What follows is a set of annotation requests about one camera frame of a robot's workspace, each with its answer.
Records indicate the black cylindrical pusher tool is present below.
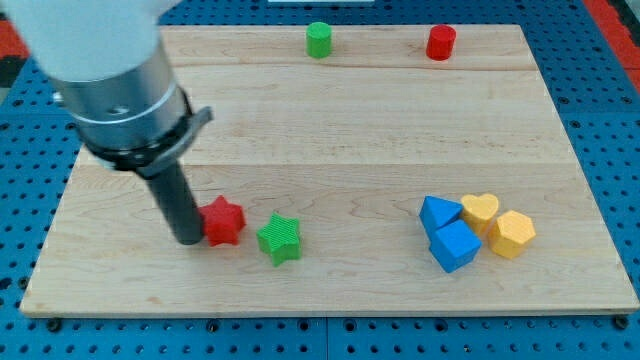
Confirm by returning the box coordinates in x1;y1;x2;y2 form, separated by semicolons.
146;162;203;245

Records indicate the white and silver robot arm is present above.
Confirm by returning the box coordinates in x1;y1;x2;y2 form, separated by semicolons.
1;0;213;245

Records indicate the red star block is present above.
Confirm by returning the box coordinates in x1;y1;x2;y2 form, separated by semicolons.
199;195;246;247

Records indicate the green star block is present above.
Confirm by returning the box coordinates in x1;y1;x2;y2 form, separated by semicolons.
256;212;302;267

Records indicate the light wooden board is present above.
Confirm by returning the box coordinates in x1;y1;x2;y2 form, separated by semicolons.
20;25;639;319

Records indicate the green cylinder block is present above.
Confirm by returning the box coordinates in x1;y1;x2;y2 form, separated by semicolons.
305;22;332;59

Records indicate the blue triangle block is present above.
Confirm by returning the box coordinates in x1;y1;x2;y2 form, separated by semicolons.
419;196;463;234

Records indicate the blue cube block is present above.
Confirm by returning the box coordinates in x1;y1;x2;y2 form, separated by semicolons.
428;220;482;273

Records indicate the yellow heart block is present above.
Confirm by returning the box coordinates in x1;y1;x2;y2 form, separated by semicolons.
460;193;500;238

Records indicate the red cylinder block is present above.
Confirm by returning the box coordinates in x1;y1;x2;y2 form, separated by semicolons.
425;24;457;61

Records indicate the yellow hexagon block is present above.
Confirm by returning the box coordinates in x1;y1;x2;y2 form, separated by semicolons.
487;210;536;259

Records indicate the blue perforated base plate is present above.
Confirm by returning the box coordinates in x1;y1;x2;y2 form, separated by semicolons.
1;0;639;359

